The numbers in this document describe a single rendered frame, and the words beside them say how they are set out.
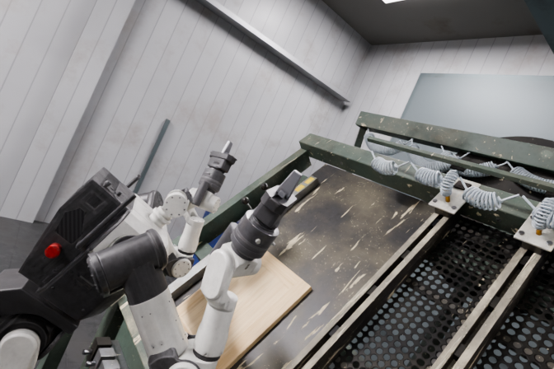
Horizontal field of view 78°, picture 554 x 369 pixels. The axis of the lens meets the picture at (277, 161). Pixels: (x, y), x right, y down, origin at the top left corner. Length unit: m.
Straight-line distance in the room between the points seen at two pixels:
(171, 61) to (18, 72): 1.49
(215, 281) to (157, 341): 0.18
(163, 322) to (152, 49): 3.76
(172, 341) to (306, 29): 4.80
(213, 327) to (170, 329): 0.10
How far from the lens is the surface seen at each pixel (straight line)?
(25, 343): 1.16
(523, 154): 1.91
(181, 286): 1.60
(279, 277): 1.43
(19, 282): 1.15
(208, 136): 4.63
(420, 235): 1.38
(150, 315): 0.86
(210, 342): 0.86
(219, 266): 0.78
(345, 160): 1.80
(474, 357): 1.16
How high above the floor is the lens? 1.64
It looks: level
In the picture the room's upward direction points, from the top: 24 degrees clockwise
